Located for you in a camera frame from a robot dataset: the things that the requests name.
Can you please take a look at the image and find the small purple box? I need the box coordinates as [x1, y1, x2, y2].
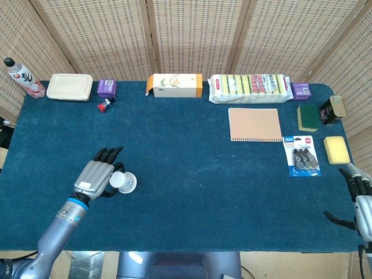
[291, 82, 312, 101]
[97, 79, 118, 98]

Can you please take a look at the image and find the blue table cloth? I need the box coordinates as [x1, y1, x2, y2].
[0, 80, 364, 252]

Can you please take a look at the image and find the grey robot torso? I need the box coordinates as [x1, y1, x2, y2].
[116, 251, 242, 279]

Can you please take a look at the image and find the woven folding screen panel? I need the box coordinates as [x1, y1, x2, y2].
[146, 0, 252, 83]
[0, 0, 80, 124]
[228, 0, 360, 85]
[302, 0, 372, 163]
[28, 0, 155, 83]

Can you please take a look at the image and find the white paper cup blue flower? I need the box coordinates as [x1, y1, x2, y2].
[126, 173, 138, 195]
[109, 171, 137, 194]

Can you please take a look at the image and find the clear drink bottle black cap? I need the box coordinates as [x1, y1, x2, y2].
[3, 57, 47, 99]

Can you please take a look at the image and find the brown spiral notebook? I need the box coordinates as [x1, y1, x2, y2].
[228, 107, 283, 142]

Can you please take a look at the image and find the pack of yellow sponges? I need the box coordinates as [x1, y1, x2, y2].
[208, 74, 293, 104]

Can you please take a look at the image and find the white orange tea box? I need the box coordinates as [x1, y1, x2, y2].
[144, 73, 203, 99]

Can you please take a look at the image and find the correction tape blister pack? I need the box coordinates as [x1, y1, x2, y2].
[282, 135, 322, 177]

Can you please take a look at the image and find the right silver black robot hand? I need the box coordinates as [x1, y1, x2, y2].
[324, 162, 372, 239]

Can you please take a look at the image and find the beige lidded food container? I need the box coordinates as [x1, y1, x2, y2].
[46, 73, 94, 102]

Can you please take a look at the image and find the black can gold lid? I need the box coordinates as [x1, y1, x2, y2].
[318, 95, 347, 126]

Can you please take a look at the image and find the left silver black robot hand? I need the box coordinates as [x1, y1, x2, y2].
[73, 146, 127, 201]

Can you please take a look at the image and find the green yellow scouring sponge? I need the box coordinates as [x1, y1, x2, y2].
[296, 104, 320, 132]

